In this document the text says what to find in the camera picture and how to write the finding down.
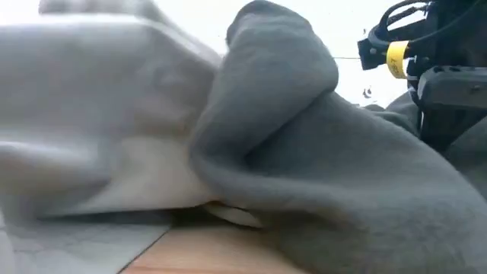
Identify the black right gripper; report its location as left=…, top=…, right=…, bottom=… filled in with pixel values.
left=409, top=0, right=487, bottom=153

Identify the olive green sweatshirt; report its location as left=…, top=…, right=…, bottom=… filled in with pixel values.
left=189, top=0, right=487, bottom=274

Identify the beige garment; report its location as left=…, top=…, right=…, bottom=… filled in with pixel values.
left=0, top=0, right=263, bottom=274

